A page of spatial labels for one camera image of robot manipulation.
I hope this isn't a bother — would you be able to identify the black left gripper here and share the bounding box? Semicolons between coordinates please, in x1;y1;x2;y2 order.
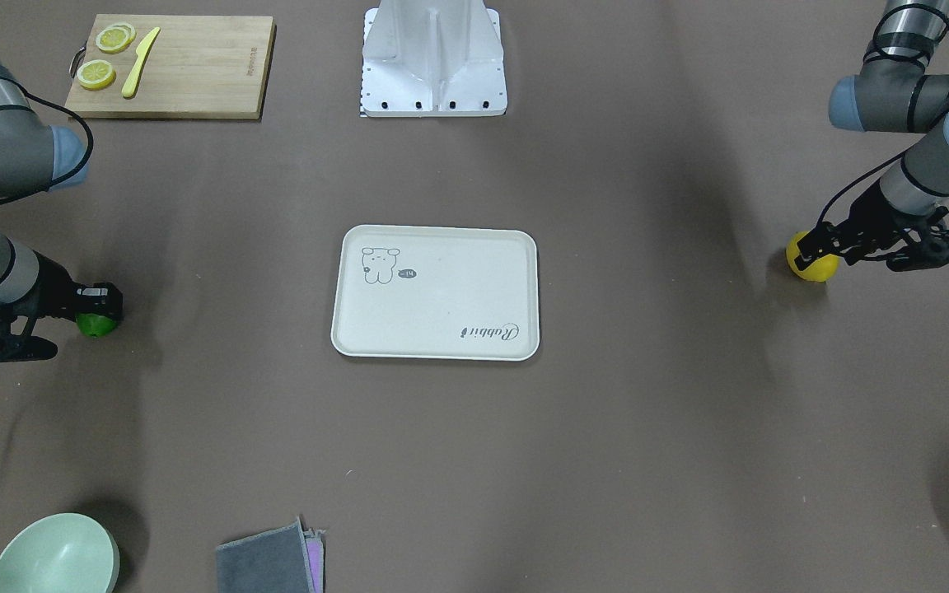
794;180;923;268

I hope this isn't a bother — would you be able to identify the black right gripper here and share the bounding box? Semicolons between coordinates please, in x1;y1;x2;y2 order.
12;252;124;322

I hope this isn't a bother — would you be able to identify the green lime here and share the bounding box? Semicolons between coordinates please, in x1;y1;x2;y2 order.
75;314;119;338

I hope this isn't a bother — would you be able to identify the yellow lemon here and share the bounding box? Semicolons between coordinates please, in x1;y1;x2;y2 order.
786;231;841;282

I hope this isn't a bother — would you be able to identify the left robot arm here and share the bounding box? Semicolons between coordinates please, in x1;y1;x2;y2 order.
786;1;949;282

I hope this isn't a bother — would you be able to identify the cream rabbit tray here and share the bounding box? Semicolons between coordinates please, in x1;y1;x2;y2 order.
330;224;541;362

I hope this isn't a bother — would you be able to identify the yellow plastic knife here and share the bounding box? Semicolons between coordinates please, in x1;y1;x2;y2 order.
121;26;161;99

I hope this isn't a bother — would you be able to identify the lemon slice lower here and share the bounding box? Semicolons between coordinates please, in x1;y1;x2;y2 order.
74;59;117;91

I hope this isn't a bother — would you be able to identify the lemon slice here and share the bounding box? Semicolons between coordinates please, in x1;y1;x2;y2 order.
74;59;117;91
95;21;137;55

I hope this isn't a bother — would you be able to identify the mint green bowl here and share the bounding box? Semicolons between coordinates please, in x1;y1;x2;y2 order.
0;513;121;592

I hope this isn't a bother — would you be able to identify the lemon slice upper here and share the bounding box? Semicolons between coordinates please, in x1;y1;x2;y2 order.
95;21;137;55

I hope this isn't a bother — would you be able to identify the grey folded cloth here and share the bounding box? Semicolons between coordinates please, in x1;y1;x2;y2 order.
215;521;312;592

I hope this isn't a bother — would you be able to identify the pink folded cloth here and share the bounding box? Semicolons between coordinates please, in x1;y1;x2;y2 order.
302;530;326;593

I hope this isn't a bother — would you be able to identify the white metal column base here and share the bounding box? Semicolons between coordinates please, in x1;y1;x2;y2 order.
359;1;508;118

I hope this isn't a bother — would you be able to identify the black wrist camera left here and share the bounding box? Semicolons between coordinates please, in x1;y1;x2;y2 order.
886;206;949;273

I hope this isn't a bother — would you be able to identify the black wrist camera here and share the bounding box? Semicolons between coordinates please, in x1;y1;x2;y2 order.
886;206;949;273
0;300;58;363

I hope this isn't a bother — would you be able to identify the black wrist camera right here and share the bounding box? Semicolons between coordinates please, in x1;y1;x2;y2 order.
0;300;58;363

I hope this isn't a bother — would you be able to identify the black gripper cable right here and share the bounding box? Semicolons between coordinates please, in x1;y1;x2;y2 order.
0;78;95;215

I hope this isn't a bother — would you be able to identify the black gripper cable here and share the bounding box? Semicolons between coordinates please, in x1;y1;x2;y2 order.
814;0;949;240
0;78;95;215

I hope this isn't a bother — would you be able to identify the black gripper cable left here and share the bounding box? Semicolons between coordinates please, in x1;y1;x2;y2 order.
814;0;949;240

